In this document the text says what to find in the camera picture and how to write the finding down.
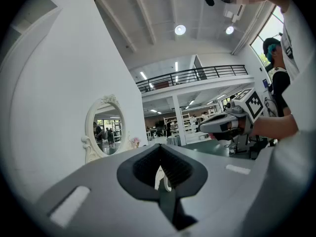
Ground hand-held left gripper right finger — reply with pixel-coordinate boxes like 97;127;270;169
160;143;270;237

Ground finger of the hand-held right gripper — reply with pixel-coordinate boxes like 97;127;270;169
198;121;233;133
203;114;234;123

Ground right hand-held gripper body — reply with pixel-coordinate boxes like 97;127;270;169
209;87;265;142

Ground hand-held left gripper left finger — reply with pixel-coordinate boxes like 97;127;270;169
33;143;177;237

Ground person's right forearm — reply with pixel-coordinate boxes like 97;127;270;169
250;114;299;138

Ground person's right hand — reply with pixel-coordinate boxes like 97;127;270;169
233;118;252;137

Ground white storage shelves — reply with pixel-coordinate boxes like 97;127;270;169
162;111;218;143

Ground white pillar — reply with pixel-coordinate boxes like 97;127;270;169
171;94;188;147

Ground table with pale cloth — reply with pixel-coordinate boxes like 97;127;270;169
167;135;182;147

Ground black mezzanine railing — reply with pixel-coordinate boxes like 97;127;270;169
135;65;249;93

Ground oval white-framed mirror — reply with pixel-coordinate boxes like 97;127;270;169
81;94;127;164

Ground tall window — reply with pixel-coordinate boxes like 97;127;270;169
249;5;285;68

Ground person's white printed t-shirt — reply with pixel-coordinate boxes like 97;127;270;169
268;0;316;133

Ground white air conditioner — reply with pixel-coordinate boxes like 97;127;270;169
223;3;246;22

